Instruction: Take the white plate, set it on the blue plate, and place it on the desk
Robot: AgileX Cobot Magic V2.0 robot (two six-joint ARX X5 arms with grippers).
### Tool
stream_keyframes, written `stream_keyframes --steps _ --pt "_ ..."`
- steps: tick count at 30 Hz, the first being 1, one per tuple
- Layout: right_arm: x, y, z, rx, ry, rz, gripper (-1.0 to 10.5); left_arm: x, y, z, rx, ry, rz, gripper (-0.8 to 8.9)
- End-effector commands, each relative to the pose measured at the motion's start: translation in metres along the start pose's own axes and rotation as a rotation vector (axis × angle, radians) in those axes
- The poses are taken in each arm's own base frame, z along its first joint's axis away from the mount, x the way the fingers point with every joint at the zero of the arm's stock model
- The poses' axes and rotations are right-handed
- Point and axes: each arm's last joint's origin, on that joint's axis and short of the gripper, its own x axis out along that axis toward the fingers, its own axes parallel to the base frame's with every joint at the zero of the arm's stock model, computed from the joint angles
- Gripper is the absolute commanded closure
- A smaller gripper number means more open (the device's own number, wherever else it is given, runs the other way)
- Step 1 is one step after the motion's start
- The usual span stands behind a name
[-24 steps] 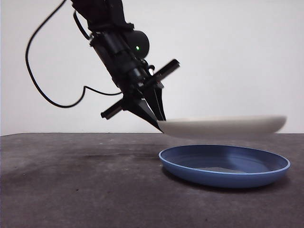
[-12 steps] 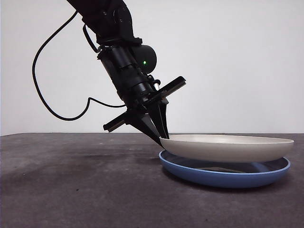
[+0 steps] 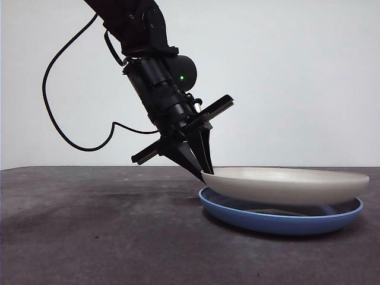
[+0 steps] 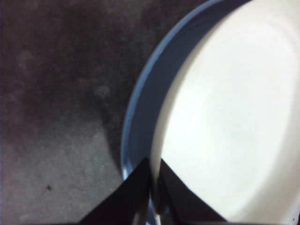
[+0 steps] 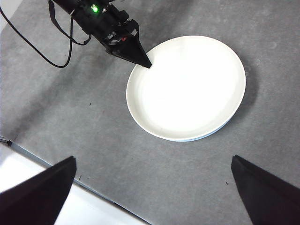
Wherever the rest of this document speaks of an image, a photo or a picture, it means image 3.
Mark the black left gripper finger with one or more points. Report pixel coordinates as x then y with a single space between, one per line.
185 155
205 148

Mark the white round plate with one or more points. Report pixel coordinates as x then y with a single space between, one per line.
282 187

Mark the blue round plate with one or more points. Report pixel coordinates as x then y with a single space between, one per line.
267 224

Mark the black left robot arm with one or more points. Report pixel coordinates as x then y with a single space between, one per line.
148 44

